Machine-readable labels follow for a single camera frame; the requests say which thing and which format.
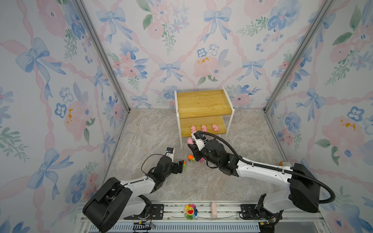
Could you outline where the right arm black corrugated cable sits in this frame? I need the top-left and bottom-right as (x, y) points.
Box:
(193, 130), (336, 204)

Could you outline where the orange drink can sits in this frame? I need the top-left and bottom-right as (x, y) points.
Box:
(279, 160), (292, 167)

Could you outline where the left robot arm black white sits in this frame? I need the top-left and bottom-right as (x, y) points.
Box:
(83, 154), (184, 233)

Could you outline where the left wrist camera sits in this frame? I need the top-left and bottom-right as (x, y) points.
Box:
(165, 147), (174, 161)

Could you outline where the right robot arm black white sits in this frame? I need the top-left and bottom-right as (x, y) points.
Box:
(187, 138), (320, 221)

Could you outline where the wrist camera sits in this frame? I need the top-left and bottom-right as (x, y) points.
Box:
(165, 147), (174, 161)
(194, 132), (207, 151)

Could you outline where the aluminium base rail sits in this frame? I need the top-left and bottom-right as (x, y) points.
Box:
(74, 200), (331, 233)

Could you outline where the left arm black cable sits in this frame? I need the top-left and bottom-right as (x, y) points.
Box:
(141, 153), (165, 175)

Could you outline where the pink rectangular block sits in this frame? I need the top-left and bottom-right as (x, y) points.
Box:
(211, 203), (217, 218)

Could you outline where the wooden two-tier shelf white frame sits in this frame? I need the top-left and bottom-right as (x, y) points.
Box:
(174, 88), (235, 148)

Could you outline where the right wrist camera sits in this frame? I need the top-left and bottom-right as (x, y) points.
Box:
(194, 132), (207, 151)

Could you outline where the rainbow smiling flower toy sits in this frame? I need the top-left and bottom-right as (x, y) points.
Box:
(183, 204), (198, 220)

